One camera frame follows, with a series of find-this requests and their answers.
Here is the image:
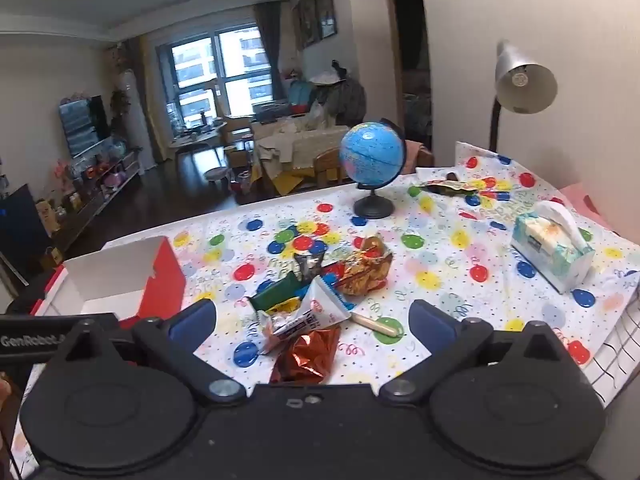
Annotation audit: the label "red orange cracker bag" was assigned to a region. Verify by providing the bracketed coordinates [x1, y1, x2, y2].
[334, 234, 394, 297]

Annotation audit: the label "open olive snack bag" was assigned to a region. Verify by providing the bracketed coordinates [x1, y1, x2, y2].
[419, 172, 478, 196]

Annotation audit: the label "tissue box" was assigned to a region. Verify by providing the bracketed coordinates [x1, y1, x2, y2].
[511, 200, 594, 294]

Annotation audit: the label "copper foil snack packet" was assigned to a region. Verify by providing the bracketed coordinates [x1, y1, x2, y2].
[269, 325, 341, 385]

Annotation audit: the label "wooden chair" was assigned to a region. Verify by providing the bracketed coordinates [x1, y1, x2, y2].
[314, 148, 345, 188]

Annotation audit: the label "tv console cabinet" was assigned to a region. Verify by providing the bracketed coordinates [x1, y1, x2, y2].
[43, 144, 142, 264]

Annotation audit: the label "television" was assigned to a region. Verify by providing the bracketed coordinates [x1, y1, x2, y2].
[58, 96, 111, 158]

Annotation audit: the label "red white cardboard box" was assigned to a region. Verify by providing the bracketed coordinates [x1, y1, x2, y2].
[32, 236, 186, 322]

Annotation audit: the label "wall picture frames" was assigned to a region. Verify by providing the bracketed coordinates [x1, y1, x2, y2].
[293, 0, 337, 50]

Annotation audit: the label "white snack packet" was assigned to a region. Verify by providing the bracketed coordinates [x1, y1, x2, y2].
[257, 276, 350, 354]

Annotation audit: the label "sausage stick snack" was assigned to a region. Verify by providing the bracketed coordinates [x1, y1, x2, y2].
[350, 312, 399, 338]

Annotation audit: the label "pink cushion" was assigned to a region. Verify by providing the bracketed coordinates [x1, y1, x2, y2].
[402, 140, 434, 174]

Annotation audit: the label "blue desk globe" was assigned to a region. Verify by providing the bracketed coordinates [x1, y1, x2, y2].
[340, 118, 407, 219]

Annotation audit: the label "sofa with blankets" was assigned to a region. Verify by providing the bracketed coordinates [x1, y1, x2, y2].
[250, 116, 349, 196]

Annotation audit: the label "black small snack packet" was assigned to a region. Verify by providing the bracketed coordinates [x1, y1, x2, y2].
[293, 252, 324, 283]

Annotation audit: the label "grey desk lamp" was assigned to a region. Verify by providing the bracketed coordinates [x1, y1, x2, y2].
[489, 39, 558, 153]

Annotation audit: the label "green snack bar wrapper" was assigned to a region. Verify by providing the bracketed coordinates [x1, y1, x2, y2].
[248, 271, 300, 311]

